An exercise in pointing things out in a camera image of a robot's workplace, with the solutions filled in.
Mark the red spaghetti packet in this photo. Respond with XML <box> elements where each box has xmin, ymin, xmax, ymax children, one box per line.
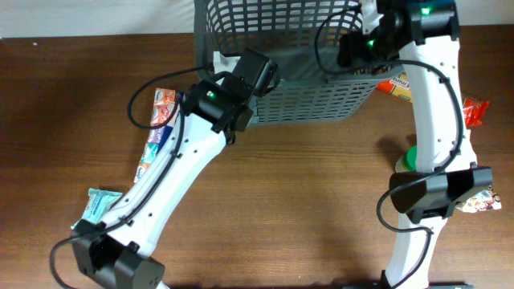
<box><xmin>377</xmin><ymin>72</ymin><xmax>490</xmax><ymax>128</ymax></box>

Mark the grey plastic lattice basket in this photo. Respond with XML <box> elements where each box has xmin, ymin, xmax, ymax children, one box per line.
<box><xmin>194</xmin><ymin>0</ymin><xmax>402</xmax><ymax>125</ymax></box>

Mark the beige brown snack pouch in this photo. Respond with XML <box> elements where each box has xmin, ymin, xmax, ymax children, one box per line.
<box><xmin>456</xmin><ymin>185</ymin><xmax>502</xmax><ymax>214</ymax></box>

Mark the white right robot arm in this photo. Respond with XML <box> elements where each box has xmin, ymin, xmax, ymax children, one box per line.
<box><xmin>338</xmin><ymin>1</ymin><xmax>492</xmax><ymax>288</ymax></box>

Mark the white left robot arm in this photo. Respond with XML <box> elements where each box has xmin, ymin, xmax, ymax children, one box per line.
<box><xmin>70</xmin><ymin>49</ymin><xmax>279</xmax><ymax>288</ymax></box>

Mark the Kleenex tissue multipack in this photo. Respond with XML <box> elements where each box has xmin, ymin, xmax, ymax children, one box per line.
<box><xmin>133</xmin><ymin>88</ymin><xmax>185</xmax><ymax>183</ymax></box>

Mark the teal snack packet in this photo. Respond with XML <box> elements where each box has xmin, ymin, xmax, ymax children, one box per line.
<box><xmin>80</xmin><ymin>188</ymin><xmax>123</xmax><ymax>225</ymax></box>

